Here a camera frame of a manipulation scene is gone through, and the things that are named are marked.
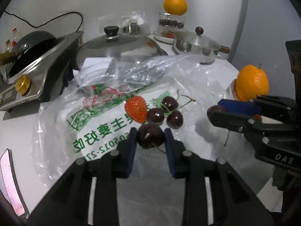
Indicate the red strawberry on bag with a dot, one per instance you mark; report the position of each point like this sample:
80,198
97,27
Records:
136,109

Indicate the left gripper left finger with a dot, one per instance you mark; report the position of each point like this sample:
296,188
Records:
67,201

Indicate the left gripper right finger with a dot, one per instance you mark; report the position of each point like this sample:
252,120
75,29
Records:
234,203

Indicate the black camera box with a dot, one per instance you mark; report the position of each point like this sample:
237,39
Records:
294,52

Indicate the red capped bottle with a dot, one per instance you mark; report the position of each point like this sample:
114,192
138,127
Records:
14,37

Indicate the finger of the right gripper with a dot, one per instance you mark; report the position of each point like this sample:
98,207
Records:
235,122
274,107

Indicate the small steel cup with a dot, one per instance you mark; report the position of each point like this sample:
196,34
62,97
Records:
129,26

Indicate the black wok pan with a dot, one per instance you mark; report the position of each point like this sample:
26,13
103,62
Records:
28,49

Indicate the large steel glass lid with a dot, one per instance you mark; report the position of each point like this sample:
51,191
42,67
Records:
122,47

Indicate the clear printed plastic bag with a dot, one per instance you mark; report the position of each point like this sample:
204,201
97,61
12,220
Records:
89,120

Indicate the dark cherry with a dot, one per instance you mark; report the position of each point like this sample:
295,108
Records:
150,136
170,104
175,120
155,116
215,110

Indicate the dark cherry front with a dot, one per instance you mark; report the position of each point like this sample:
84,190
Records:
215,110

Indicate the small orange on jar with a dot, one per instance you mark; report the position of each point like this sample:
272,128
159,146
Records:
175,7

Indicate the glass jar with cherries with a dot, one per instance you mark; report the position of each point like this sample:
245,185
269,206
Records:
167,25

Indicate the large orange with stem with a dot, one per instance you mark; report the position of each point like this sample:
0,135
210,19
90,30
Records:
251,82

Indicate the steel pot with lid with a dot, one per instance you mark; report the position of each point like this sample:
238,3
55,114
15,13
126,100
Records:
201,48

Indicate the pink white device edge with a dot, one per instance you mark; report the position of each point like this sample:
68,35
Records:
11,186

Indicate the dark cherry top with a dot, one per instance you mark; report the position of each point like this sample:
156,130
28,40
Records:
170,104

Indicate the silver induction cooker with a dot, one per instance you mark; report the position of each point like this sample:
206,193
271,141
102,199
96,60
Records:
45,78

